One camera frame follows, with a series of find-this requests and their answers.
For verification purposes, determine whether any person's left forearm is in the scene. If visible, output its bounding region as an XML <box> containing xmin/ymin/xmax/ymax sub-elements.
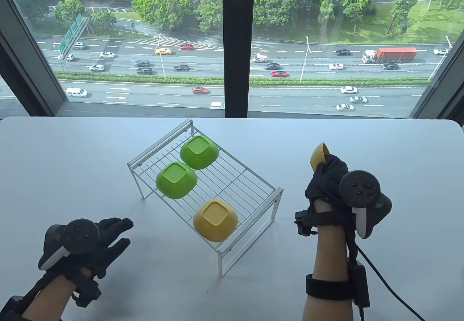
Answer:
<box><xmin>22</xmin><ymin>276</ymin><xmax>75</xmax><ymax>321</ymax></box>

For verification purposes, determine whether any white wire kitchen shelf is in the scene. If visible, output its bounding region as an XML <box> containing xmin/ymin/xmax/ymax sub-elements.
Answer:
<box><xmin>127</xmin><ymin>118</ymin><xmax>284</xmax><ymax>277</ymax></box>

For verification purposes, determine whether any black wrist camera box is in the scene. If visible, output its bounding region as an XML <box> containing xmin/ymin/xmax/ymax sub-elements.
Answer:
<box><xmin>349</xmin><ymin>259</ymin><xmax>371</xmax><ymax>308</ymax></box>
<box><xmin>0</xmin><ymin>296</ymin><xmax>24</xmax><ymax>321</ymax></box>

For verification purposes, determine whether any person's right hand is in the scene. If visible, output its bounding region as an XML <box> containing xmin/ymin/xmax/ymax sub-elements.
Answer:
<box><xmin>294</xmin><ymin>154</ymin><xmax>358</xmax><ymax>236</ymax></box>

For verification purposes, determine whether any black cable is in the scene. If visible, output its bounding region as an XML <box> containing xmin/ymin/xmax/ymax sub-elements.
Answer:
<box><xmin>348</xmin><ymin>234</ymin><xmax>426</xmax><ymax>321</ymax></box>

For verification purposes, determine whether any black round tracking controller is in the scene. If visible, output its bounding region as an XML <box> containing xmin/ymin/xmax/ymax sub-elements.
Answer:
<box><xmin>339</xmin><ymin>170</ymin><xmax>393</xmax><ymax>240</ymax></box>
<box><xmin>38</xmin><ymin>219</ymin><xmax>100</xmax><ymax>271</ymax></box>

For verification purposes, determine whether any black window frame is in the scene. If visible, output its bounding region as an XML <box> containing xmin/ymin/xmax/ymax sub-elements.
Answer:
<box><xmin>0</xmin><ymin>0</ymin><xmax>464</xmax><ymax>119</ymax></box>

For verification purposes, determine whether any person's right forearm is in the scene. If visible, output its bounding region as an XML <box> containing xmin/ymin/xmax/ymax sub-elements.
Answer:
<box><xmin>303</xmin><ymin>199</ymin><xmax>357</xmax><ymax>321</ymax></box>

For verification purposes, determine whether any person's left hand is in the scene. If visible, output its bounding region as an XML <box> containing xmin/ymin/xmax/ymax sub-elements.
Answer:
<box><xmin>41</xmin><ymin>218</ymin><xmax>134</xmax><ymax>308</ymax></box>

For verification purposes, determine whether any black wrist strap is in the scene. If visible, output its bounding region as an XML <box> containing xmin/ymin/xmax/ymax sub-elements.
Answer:
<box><xmin>306</xmin><ymin>274</ymin><xmax>352</xmax><ymax>301</ymax></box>

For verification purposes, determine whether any green small dish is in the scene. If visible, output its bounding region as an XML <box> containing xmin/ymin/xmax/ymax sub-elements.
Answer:
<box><xmin>156</xmin><ymin>161</ymin><xmax>198</xmax><ymax>199</ymax></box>
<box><xmin>180</xmin><ymin>135</ymin><xmax>220</xmax><ymax>170</ymax></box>

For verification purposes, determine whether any yellow small dish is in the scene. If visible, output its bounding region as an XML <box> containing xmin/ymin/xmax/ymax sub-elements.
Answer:
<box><xmin>193</xmin><ymin>199</ymin><xmax>239</xmax><ymax>243</ymax></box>
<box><xmin>310</xmin><ymin>143</ymin><xmax>331</xmax><ymax>172</ymax></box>

